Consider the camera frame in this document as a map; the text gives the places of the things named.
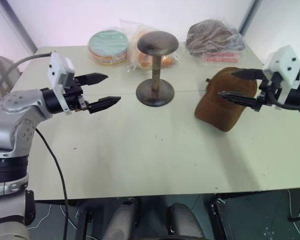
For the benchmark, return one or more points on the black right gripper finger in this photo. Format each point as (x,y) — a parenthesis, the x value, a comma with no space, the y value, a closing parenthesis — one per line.
(247,74)
(240,98)

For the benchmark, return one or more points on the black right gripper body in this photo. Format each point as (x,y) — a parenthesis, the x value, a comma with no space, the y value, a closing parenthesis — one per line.
(268,93)

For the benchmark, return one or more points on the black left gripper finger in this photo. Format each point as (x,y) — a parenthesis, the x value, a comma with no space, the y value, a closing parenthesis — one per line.
(103,103)
(93,78)

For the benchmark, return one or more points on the plastic bag of orange rings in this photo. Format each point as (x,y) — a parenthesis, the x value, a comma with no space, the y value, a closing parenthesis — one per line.
(142,60)

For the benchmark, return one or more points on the bagged stack of coloured discs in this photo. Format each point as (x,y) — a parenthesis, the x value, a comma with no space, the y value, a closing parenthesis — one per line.
(107,47)

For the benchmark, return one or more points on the brown suede baseball cap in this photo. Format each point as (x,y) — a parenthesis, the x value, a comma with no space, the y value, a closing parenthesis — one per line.
(220,112)

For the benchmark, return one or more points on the bagged brown and grey hats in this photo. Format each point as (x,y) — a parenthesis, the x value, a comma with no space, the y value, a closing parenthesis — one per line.
(210,37)

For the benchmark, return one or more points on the dark metal hat stand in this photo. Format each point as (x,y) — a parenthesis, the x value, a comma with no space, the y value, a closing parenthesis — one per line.
(156,42)

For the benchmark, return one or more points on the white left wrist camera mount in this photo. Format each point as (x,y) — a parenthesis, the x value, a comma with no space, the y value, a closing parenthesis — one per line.
(57,72)

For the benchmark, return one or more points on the bagged red sticks packet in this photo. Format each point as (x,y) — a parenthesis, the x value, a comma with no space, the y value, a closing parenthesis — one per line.
(220,58)

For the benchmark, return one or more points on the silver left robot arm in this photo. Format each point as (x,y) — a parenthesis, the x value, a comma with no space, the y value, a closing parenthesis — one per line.
(12,117)

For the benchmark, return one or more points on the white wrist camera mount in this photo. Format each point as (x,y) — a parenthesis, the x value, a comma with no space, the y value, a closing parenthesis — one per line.
(281,63)
(57,72)

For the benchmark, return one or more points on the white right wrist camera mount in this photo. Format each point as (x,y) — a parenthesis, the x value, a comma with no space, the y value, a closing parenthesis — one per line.
(281,63)

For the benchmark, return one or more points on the black table frame leg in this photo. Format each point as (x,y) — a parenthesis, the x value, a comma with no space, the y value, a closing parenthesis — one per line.
(83,225)
(223,217)

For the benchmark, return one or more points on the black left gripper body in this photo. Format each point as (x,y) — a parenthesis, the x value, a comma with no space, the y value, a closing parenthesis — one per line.
(75,96)

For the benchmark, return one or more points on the grey rounded robot leg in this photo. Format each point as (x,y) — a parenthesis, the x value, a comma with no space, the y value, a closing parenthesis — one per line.
(121,220)
(183,220)

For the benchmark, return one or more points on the grey wall trim strip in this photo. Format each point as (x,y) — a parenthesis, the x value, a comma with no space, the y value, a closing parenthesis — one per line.
(17,27)
(250,17)

